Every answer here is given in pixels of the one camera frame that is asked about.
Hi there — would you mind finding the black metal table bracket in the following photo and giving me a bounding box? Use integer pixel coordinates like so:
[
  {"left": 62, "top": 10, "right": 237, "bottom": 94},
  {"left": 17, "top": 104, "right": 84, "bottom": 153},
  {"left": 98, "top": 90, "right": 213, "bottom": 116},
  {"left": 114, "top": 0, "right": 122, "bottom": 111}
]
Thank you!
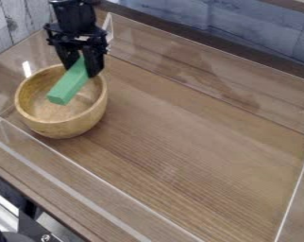
[{"left": 17, "top": 211, "right": 53, "bottom": 242}]

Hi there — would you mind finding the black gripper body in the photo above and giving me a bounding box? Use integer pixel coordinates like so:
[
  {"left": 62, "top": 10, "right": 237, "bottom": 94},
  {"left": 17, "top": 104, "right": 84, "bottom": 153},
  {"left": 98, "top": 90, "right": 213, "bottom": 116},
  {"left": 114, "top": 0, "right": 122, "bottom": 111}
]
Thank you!
[{"left": 44, "top": 0, "right": 108, "bottom": 55}]

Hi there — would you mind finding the wooden bowl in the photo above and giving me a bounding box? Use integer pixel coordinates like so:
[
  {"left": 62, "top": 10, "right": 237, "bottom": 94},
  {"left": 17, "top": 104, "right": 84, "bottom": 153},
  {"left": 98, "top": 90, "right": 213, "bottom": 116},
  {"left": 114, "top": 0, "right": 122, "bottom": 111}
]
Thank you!
[{"left": 13, "top": 64, "right": 108, "bottom": 139}]

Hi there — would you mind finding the clear acrylic corner bracket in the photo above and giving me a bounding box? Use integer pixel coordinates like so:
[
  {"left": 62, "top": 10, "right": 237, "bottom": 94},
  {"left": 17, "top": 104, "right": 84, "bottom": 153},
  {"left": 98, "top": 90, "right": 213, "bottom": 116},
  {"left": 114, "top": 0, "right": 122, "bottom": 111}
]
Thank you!
[{"left": 102, "top": 13, "right": 114, "bottom": 43}]

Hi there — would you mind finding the green rectangular block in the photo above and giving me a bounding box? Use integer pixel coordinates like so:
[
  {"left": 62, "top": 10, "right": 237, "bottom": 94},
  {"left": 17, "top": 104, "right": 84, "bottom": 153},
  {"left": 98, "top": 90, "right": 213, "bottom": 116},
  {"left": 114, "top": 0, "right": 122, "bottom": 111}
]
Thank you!
[{"left": 46, "top": 58, "right": 89, "bottom": 105}]

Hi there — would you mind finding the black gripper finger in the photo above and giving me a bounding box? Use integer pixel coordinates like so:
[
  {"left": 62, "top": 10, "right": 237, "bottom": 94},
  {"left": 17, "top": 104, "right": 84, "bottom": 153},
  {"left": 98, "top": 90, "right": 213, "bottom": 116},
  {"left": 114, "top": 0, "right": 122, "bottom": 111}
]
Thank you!
[
  {"left": 56, "top": 44, "right": 80, "bottom": 69},
  {"left": 81, "top": 46, "right": 105, "bottom": 78}
]

